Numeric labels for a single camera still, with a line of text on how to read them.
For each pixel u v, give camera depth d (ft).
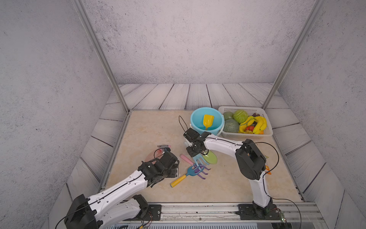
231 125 3.15
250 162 1.68
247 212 2.39
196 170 2.83
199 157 2.94
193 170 2.83
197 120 3.35
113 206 1.45
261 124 3.15
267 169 2.79
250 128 3.26
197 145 2.24
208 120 3.33
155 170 1.85
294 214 2.41
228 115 3.44
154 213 2.38
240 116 3.24
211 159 3.01
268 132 3.18
